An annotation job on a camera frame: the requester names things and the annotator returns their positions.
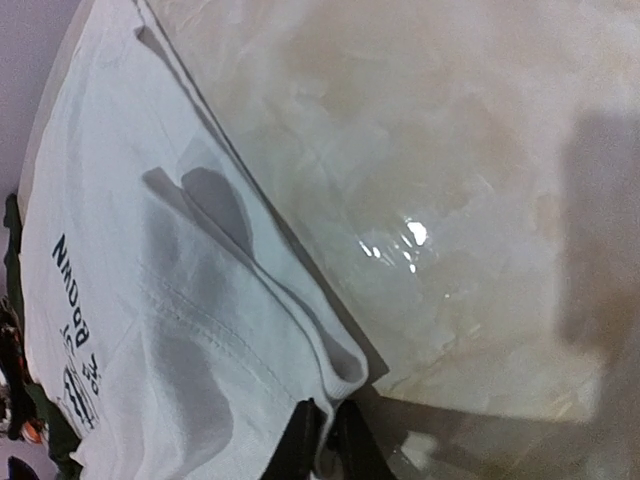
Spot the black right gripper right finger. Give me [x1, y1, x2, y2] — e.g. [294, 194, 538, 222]
[327, 400, 397, 480]

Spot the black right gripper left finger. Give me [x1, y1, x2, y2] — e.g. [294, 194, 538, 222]
[262, 398, 326, 480]

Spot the orange white folded garment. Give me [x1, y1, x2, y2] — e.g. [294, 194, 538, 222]
[21, 419, 43, 444]

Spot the dark green garment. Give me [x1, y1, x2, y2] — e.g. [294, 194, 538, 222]
[1, 193, 83, 479]

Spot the navy blue garment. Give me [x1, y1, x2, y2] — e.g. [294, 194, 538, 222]
[7, 456, 39, 480]

